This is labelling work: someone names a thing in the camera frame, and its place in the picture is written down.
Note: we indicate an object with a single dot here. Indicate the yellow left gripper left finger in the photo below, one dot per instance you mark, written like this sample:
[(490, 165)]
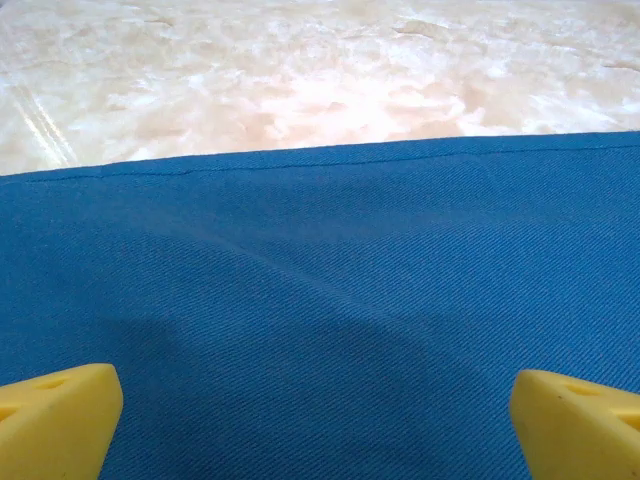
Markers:
[(55, 425)]

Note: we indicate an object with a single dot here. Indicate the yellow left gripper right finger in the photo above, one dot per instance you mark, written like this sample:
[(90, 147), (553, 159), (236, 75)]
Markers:
[(580, 430)]

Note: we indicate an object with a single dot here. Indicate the blue long pants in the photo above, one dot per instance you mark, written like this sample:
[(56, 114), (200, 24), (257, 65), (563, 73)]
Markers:
[(320, 275)]

